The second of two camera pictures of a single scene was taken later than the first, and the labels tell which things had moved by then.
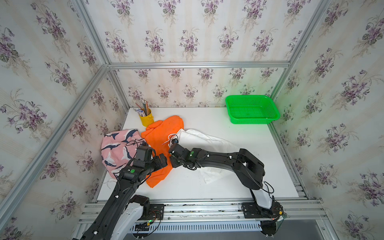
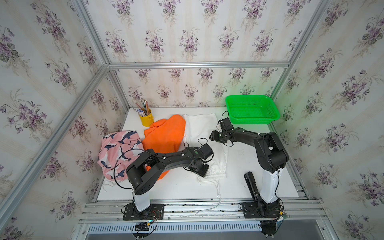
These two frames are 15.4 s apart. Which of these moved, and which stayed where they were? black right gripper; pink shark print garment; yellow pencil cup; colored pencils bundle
Moved: black right gripper
Stayed: colored pencils bundle; yellow pencil cup; pink shark print garment
